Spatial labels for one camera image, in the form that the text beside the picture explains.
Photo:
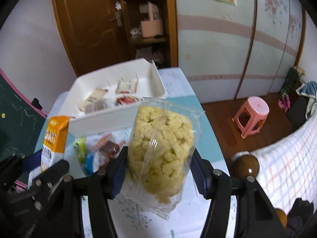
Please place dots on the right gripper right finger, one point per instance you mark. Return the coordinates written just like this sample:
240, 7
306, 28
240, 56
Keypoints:
255, 215

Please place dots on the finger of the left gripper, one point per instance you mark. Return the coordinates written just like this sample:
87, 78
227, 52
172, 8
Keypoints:
50, 178

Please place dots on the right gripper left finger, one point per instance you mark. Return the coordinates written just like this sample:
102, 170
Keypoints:
102, 186

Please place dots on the orange oats packet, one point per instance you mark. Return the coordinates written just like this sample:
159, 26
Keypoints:
54, 141

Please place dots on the blue snowflake snack packet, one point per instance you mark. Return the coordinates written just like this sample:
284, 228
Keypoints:
85, 155

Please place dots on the dark brown snack packet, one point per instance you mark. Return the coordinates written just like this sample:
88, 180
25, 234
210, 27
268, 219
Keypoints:
107, 148

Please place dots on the clear bag yellow puffed snack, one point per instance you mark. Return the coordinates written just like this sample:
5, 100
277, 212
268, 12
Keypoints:
163, 139

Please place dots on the clear white printed snack bag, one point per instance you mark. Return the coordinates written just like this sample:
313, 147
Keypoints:
94, 102

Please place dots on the brown bread cookies package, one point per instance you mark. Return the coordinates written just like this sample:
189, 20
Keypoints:
127, 86

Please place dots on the dark clothing bundle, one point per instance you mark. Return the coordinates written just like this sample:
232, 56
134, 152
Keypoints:
301, 220

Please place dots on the round wooden bedpost knob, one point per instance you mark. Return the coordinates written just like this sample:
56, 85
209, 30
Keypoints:
246, 165

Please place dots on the checkered plaid blanket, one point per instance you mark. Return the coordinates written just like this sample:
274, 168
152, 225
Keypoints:
288, 167

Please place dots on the white plastic storage bin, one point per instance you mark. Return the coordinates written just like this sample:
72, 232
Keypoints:
114, 116

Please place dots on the small red snack packet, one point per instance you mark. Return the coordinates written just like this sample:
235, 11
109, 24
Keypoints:
126, 100

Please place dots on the pink plastic stool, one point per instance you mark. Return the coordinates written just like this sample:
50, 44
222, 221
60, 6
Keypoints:
257, 110

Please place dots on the pile of toys and clothes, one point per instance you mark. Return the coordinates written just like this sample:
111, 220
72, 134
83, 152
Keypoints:
297, 98

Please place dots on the brown wooden door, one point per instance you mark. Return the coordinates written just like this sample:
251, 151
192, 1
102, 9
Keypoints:
92, 32

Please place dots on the sliding wardrobe floral doors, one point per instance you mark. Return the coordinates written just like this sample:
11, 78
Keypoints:
229, 51

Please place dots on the wooden corner shelf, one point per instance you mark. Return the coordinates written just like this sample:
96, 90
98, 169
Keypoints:
163, 49

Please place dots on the green chalkboard pink frame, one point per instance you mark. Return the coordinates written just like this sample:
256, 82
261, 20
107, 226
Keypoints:
21, 123

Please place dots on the pink handled basket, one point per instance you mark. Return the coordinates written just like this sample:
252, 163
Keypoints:
154, 25

